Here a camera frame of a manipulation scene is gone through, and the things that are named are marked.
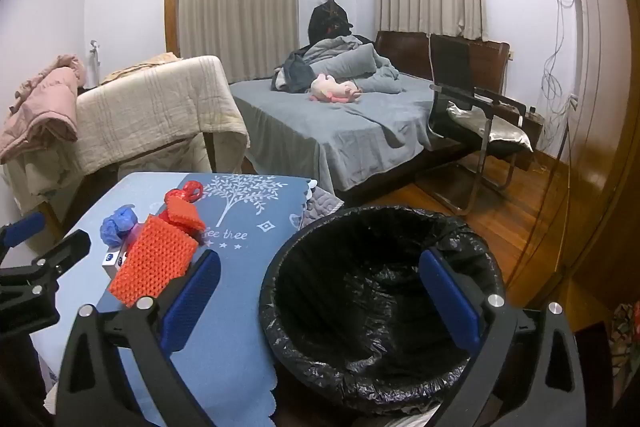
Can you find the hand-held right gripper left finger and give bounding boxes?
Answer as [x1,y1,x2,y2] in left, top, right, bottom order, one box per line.
[55,249,223,427]

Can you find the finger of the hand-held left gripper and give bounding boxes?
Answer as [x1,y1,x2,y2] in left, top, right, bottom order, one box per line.
[0,229,92,295]
[0,213,47,250]

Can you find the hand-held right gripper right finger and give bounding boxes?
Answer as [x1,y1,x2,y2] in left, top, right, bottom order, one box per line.
[419,248,586,427]

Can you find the orange foam fruit net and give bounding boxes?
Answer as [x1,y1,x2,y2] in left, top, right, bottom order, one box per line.
[109,214,200,309]

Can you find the small white box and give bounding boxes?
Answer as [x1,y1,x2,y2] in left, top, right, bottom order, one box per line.
[101,247,128,278]

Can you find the blue plastic bag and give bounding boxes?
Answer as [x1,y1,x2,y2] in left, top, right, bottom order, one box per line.
[101,204,140,247]

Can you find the black bin with black bag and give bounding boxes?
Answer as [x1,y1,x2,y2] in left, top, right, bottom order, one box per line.
[259,205,506,418]

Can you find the blue printed tablecloth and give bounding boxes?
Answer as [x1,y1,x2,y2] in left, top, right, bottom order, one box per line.
[30,172,313,427]

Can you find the pink jacket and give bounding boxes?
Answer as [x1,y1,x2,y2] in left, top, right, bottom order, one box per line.
[0,54,86,165]

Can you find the grey quilted cloth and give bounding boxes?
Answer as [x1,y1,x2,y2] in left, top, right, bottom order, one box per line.
[300,184,345,230]

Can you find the beige blanket-covered furniture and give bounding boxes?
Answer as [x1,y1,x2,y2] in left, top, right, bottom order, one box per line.
[2,55,251,208]

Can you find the silver cushion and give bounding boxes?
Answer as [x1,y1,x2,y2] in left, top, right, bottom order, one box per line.
[446,101,535,152]

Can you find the patterned cloth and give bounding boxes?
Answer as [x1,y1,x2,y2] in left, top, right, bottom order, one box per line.
[612,302,640,358]

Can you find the dark wooden nightstand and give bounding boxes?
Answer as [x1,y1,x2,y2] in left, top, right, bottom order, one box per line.
[517,107,546,172]

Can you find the wooden wardrobe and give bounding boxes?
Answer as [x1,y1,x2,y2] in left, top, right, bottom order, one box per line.
[515,0,640,303]

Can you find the bed with grey sheet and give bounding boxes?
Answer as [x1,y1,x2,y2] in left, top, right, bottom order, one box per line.
[230,72,481,198]

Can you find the black cantilever chair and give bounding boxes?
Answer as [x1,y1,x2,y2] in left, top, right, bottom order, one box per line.
[417,34,528,215]

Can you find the dark clothes pile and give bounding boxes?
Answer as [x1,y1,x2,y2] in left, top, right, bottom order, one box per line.
[271,49,316,95]

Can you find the pink plush toy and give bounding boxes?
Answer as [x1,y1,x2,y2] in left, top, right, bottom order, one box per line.
[307,74,362,104]

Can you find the dark wooden headboard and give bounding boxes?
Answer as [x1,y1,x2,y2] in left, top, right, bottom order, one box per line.
[375,30,511,95]

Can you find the grey duvet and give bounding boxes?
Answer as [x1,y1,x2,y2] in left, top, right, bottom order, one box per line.
[300,36,403,94]

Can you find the wide beige curtain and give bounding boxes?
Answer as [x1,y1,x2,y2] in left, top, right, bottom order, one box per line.
[178,0,301,82]

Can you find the black coat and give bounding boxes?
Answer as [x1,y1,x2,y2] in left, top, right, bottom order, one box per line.
[307,4,353,48]

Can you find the wall cables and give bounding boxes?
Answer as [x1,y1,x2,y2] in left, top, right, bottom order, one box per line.
[537,0,581,148]

